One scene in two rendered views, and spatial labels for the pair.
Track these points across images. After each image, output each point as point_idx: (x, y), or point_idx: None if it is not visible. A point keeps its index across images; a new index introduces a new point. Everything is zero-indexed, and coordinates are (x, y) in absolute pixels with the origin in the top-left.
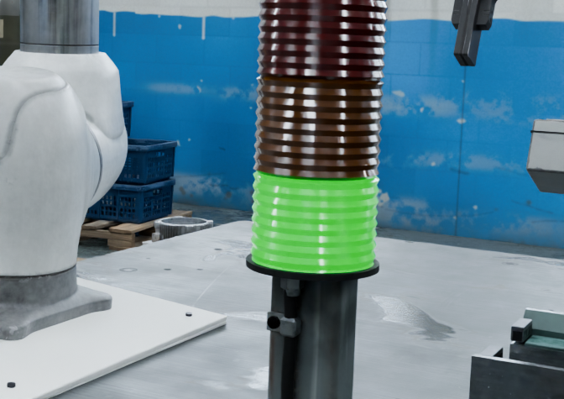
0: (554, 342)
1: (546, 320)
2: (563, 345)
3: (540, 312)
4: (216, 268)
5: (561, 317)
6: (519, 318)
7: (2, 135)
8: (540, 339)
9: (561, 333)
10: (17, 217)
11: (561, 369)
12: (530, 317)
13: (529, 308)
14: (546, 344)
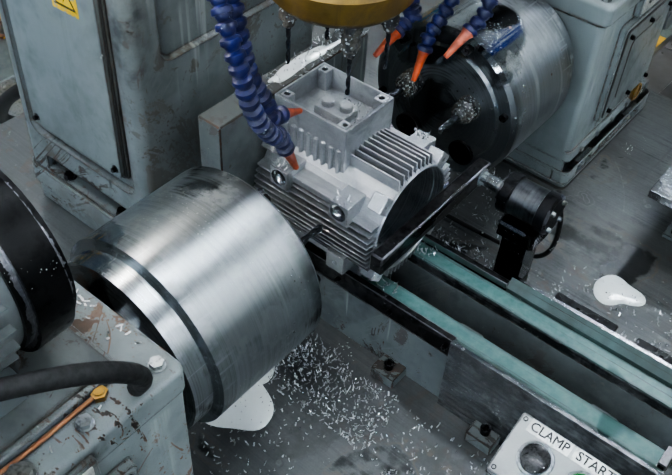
0: (644, 449)
1: (647, 462)
2: (640, 442)
3: (652, 466)
4: None
5: (638, 457)
6: (667, 464)
7: None
8: (652, 455)
9: (638, 455)
10: None
11: (669, 365)
12: (658, 469)
13: (659, 473)
14: (651, 445)
